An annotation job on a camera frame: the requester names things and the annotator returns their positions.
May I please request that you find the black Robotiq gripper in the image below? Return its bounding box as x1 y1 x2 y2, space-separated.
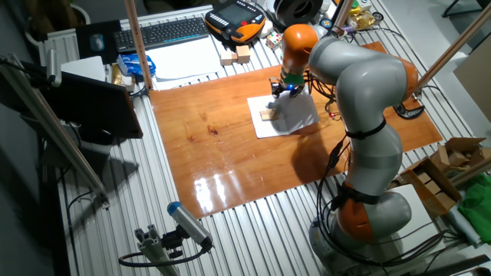
269 75 305 99

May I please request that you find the white paper sheet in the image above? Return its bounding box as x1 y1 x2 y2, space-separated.
246 87 321 140

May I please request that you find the tiny wooden block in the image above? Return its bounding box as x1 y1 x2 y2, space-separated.
259 108 280 122

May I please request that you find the colourful Rubik's cube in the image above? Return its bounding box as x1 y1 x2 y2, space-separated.
265 31 284 51

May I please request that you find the large light wooden block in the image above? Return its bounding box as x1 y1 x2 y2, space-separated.
236 44 252 64

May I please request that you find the white round object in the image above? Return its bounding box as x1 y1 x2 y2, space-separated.
257 19 274 39

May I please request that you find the small light wooden block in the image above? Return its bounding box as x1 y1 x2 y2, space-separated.
219 50 238 67

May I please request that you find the black filament spool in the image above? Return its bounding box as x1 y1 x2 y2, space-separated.
274 0 324 27

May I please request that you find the orange black teach pendant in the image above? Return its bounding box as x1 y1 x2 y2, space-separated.
204 0 267 44

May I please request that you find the glossy orange wooden board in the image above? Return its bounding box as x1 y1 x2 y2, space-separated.
148 41 443 219

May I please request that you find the stack of white paper sheets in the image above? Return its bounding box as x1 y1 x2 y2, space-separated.
145 36 226 91

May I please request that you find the black computer keyboard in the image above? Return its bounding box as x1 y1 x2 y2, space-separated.
113 16 211 54

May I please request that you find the blue tissue pack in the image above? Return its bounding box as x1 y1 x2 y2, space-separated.
117 53 157 77

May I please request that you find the wooden upright pole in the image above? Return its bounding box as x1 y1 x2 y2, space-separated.
123 0 154 91

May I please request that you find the gold foil packet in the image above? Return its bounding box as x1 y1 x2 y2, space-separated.
110 63 136 92

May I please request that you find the long slanted wooden pole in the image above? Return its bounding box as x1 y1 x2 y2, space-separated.
416 2 491 95

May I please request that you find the cardboard box with wooden blocks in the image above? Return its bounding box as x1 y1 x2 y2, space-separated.
400 156 463 218

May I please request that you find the open cardboard box with flaps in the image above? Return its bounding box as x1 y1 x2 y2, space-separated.
429 136 491 173

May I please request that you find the white flat panel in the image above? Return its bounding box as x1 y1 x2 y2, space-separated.
394 183 446 254

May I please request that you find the brown cardboard panel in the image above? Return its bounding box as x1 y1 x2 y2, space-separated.
453 45 491 123

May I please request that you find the black flat monitor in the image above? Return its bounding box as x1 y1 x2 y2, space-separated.
22 61 144 146

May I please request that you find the grey computer mouse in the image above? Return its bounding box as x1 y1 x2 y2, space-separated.
89 33 106 53

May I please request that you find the wooden slat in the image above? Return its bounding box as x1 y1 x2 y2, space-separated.
448 156 491 188

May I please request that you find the black mouse pad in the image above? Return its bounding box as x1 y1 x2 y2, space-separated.
75 19 123 65

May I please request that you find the white flat box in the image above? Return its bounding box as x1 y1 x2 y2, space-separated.
60 55 107 83

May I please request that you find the grey rolled sheet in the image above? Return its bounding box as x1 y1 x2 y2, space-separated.
447 206 481 246

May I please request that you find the green cloth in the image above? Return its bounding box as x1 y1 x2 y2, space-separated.
457 183 491 245

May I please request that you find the slanted aluminium beam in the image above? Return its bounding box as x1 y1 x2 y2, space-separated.
0 53 110 210

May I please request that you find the silver webcam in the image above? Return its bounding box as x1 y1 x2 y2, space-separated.
44 48 63 88

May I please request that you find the silver upright post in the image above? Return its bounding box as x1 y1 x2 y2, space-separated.
330 0 354 34

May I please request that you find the grey camera with blue tip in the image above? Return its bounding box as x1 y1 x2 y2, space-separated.
166 201 214 248

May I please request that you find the aluminium profile camera mount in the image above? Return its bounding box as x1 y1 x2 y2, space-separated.
133 224 181 276

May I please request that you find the black camera cable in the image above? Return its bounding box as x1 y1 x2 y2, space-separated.
117 245 212 268

